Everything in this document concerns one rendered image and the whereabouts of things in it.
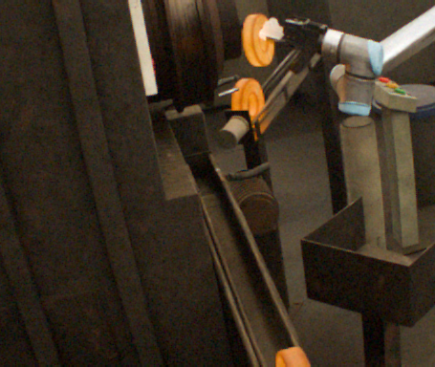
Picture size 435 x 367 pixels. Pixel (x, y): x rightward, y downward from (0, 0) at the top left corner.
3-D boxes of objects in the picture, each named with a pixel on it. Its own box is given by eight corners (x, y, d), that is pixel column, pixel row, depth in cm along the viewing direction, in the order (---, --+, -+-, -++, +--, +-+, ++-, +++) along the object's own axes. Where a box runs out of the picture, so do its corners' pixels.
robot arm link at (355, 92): (363, 109, 237) (370, 69, 233) (372, 121, 226) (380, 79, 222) (333, 104, 236) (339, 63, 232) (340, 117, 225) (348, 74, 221)
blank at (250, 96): (247, 141, 250) (257, 141, 249) (226, 112, 238) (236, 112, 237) (259, 97, 257) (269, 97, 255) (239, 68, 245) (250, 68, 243)
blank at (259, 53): (236, 25, 227) (248, 25, 226) (255, 7, 239) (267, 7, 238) (250, 75, 234) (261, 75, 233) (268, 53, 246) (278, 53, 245)
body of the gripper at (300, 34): (291, 14, 232) (331, 24, 228) (288, 41, 236) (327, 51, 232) (281, 20, 226) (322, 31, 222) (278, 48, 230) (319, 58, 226)
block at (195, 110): (179, 206, 225) (162, 120, 216) (175, 195, 232) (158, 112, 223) (220, 197, 226) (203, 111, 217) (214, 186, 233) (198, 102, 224)
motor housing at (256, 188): (259, 356, 249) (230, 200, 229) (245, 323, 270) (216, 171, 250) (299, 346, 251) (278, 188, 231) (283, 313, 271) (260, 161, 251)
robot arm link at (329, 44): (343, 57, 232) (334, 68, 224) (327, 53, 234) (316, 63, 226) (346, 29, 228) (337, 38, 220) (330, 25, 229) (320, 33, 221)
